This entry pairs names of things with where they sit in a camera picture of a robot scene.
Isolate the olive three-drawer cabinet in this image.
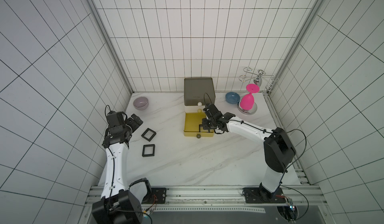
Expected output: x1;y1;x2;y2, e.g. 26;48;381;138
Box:
184;77;216;139

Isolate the chrome glass rack stand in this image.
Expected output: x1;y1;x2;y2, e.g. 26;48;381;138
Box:
238;67;279;115

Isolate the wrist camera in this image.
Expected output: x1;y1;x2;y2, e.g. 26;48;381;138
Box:
106;111;126;128
203;103;222;120

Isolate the blue ceramic bowl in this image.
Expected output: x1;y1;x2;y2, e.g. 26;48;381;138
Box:
225;92;241;104

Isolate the purple ceramic bowl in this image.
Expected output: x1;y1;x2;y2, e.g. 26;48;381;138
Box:
133;97;149;110

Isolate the pink plastic goblet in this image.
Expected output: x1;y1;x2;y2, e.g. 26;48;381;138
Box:
239;83;260;111

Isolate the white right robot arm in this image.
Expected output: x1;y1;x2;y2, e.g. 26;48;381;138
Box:
202;113;297;198

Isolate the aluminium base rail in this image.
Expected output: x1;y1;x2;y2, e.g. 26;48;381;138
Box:
85;184;328;214

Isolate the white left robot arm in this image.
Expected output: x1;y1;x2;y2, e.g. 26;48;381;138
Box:
92;111;153;224

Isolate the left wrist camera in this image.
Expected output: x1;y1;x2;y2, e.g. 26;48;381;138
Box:
106;111;126;128

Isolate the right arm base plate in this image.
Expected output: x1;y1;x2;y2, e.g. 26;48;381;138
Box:
242;187;286;204

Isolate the black brooch box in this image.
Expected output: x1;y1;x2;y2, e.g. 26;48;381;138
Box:
142;144;156;157
199;124;214;133
141;128;157;142

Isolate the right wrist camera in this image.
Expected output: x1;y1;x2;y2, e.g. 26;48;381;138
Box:
203;103;222;120

